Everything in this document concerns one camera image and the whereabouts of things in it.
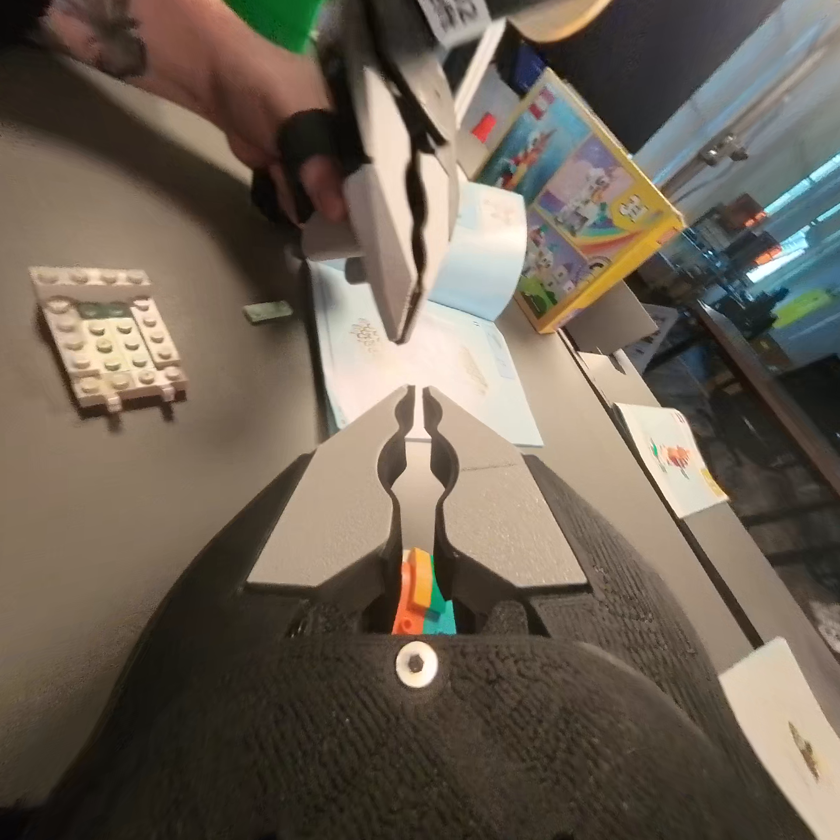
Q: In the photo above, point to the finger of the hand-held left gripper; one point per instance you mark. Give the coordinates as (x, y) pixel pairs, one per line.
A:
(384, 229)
(441, 190)

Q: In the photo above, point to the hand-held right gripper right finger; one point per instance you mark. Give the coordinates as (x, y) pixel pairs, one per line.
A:
(505, 525)

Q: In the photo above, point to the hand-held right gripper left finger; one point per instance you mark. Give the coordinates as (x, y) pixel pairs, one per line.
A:
(328, 518)

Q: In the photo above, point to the rainbow lego assembly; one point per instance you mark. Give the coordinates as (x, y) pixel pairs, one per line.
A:
(413, 590)

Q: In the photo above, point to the light blue lego instruction booklet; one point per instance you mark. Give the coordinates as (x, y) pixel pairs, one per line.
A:
(459, 341)

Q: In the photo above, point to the red lego brick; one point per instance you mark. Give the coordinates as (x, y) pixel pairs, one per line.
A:
(484, 128)

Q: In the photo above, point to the colourful lego set box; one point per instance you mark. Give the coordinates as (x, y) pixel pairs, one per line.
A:
(577, 197)

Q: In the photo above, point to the small green lego tile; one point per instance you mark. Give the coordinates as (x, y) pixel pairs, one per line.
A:
(266, 312)

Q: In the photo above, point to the white green lego plate assembly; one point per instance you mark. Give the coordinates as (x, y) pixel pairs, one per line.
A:
(108, 334)

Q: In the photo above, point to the person's left hand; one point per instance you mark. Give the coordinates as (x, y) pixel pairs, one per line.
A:
(243, 85)

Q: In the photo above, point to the bright green object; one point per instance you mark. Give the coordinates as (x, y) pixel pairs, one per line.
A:
(275, 23)

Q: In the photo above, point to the pale wooden round board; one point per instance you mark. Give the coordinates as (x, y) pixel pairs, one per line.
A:
(558, 19)

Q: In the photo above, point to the leaflet with orange figure print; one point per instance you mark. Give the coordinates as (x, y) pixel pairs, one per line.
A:
(669, 459)

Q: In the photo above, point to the grey cardboard piece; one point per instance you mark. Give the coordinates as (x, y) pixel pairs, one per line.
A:
(610, 321)

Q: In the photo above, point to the metal door fitting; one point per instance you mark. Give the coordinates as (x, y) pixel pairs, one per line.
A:
(722, 149)

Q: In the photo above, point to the leaflet with brown figure print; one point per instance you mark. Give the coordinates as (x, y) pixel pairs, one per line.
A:
(781, 722)

